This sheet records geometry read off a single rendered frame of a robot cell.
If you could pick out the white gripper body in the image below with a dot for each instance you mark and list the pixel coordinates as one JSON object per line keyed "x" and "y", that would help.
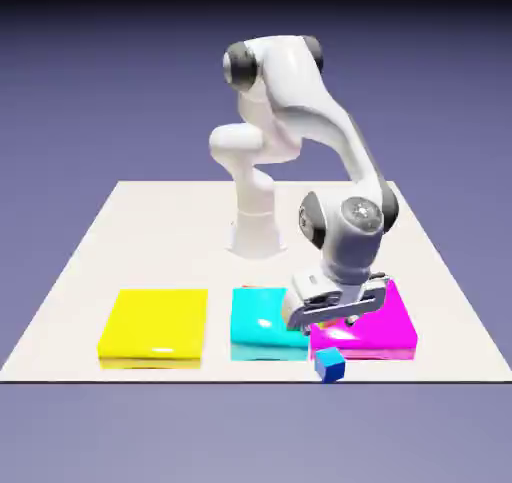
{"x": 340, "y": 307}

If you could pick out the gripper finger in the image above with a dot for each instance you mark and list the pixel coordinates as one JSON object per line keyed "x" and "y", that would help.
{"x": 328, "y": 324}
{"x": 350, "y": 321}

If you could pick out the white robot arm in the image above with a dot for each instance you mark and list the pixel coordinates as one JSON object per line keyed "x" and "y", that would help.
{"x": 304, "y": 99}

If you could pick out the small blue cube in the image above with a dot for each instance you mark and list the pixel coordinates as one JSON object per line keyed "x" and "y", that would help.
{"x": 329, "y": 365}

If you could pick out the large magenta box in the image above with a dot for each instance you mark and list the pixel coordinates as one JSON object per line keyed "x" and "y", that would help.
{"x": 380, "y": 327}

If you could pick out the large cyan box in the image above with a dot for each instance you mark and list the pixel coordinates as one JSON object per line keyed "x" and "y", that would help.
{"x": 256, "y": 323}

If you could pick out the large yellow box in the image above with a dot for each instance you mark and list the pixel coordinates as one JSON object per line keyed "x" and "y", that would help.
{"x": 154, "y": 323}

